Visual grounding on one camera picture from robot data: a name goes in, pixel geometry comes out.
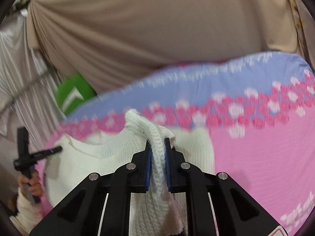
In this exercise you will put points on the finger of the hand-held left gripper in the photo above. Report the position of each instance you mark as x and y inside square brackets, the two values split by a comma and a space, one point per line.
[49, 152]

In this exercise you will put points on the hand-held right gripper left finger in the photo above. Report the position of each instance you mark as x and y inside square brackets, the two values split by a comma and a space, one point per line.
[147, 167]

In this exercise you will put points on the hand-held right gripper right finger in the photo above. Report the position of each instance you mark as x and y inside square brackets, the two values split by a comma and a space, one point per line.
[168, 167]

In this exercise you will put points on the white red navy knit sweater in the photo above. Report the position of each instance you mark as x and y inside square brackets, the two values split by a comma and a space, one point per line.
[86, 167]

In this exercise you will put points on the person's left forearm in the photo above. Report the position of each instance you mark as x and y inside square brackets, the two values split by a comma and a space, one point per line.
[27, 216]

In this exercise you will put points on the person's left hand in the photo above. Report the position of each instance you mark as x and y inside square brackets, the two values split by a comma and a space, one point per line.
[35, 186]

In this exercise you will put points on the silver pleated curtain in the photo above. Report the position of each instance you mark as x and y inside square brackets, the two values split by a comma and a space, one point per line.
[22, 78]

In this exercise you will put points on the green plush pillow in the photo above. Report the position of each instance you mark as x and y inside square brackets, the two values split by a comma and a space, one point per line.
[82, 83]

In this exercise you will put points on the pink floral bedsheet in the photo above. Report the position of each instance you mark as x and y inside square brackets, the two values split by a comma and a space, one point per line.
[246, 164]

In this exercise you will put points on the beige draped cloth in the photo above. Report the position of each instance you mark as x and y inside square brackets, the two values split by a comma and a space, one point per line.
[152, 29]

